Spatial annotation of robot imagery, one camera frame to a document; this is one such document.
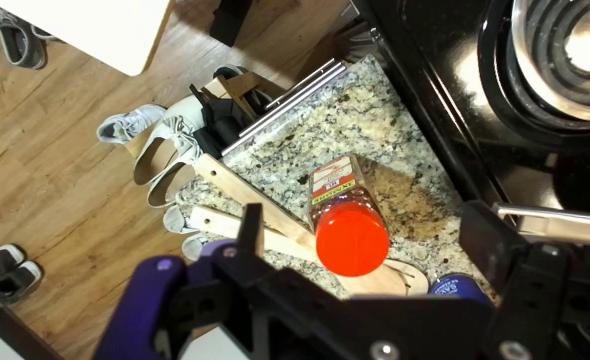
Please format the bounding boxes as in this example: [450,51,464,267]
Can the black kitchen stove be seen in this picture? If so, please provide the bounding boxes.
[352,0,590,316]

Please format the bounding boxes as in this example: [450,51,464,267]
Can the white grey sneaker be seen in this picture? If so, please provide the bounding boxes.
[94,103,170,148]

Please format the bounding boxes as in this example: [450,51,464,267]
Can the white shoe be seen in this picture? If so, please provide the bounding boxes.
[180,232,218,265]
[163,203,200,237]

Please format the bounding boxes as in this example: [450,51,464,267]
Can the tan lined slipper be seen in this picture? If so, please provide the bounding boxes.
[132,115,207,188]
[144,158,205,211]

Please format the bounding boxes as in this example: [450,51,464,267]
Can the black pot with steel handle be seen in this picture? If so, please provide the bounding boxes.
[492,148,590,251]

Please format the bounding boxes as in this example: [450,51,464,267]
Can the spice jar with red lid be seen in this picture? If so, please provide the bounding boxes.
[306,154,393,278]

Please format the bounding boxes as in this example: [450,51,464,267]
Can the silver cabinet handle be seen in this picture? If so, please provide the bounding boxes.
[220,59,351,158]

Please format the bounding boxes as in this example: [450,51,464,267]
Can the wooden spatula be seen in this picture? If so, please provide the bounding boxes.
[189,204,433,299]
[190,154,320,253]

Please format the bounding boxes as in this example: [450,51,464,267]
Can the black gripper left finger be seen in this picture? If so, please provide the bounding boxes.
[238,203,267,265]

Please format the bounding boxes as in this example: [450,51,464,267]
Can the white table top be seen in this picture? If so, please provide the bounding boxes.
[0,0,177,78]

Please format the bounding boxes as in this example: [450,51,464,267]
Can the glass lid with steel rim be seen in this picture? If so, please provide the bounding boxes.
[510,0,590,126]

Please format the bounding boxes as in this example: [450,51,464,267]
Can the black bag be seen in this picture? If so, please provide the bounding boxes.
[190,64,275,161]

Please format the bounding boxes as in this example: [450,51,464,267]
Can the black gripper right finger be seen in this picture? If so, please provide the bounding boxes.
[458,198,534,297]

